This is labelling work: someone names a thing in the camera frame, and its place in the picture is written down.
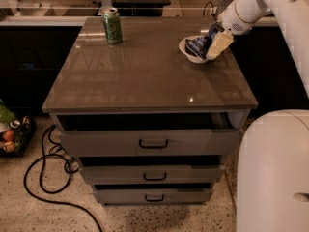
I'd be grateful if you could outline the grey drawer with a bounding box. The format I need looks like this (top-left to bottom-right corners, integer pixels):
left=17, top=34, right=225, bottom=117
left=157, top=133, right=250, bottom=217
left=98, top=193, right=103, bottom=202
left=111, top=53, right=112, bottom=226
left=57, top=113, right=244, bottom=158
left=94, top=183, right=213, bottom=205
left=79, top=156, right=224, bottom=185

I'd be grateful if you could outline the green soda can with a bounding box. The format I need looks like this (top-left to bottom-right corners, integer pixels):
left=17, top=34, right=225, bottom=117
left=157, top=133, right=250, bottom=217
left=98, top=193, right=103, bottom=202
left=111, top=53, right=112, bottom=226
left=102, top=7, right=123, bottom=44

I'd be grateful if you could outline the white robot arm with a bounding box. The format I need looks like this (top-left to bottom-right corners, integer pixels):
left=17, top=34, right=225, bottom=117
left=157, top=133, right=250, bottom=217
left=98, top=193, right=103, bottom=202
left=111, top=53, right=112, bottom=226
left=219, top=0, right=309, bottom=232

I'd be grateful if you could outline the top grey drawer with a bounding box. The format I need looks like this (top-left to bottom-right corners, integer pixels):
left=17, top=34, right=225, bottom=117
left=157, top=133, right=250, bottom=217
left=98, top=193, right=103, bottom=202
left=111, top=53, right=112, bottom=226
left=57, top=113, right=244, bottom=158

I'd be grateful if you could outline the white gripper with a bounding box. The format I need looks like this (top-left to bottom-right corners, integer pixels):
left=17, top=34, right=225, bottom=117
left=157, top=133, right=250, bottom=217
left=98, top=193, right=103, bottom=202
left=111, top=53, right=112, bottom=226
left=206, top=2, right=253, bottom=60

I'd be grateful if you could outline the grey drawer cabinet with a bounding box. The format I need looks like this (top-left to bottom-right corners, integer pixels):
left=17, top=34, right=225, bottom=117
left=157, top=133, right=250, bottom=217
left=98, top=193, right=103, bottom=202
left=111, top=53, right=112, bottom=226
left=42, top=15, right=259, bottom=208

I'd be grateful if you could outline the black wire basket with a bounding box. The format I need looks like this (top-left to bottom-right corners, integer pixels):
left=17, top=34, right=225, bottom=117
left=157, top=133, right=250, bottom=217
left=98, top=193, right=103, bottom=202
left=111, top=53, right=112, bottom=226
left=0, top=116, right=37, bottom=158

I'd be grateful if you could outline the middle grey drawer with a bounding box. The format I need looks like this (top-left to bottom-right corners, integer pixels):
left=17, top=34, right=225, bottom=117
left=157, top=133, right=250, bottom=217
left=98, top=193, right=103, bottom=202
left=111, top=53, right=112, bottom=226
left=79, top=156, right=224, bottom=185

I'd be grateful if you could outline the white paper bowl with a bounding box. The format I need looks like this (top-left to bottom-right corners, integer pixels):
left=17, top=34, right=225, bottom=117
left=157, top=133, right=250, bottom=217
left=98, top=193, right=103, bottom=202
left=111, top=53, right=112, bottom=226
left=179, top=36, right=209, bottom=64

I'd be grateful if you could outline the bottom grey drawer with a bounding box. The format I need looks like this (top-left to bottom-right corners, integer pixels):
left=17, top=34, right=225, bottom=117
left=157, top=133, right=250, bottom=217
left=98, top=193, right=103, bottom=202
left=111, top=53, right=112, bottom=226
left=94, top=183, right=213, bottom=205

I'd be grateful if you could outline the green bag in basket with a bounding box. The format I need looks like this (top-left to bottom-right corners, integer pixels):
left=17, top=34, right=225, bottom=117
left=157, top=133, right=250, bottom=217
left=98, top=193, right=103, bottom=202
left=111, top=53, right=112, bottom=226
left=0, top=100, right=16, bottom=124

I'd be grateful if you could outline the blue chip bag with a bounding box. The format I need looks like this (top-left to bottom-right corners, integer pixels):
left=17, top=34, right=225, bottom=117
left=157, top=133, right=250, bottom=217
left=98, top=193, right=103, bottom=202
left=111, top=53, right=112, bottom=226
left=185, top=22, right=224, bottom=60

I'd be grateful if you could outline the orange fruit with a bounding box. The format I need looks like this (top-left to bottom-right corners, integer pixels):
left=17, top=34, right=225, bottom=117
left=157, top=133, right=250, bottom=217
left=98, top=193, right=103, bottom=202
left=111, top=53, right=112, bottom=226
left=3, top=130, right=14, bottom=141

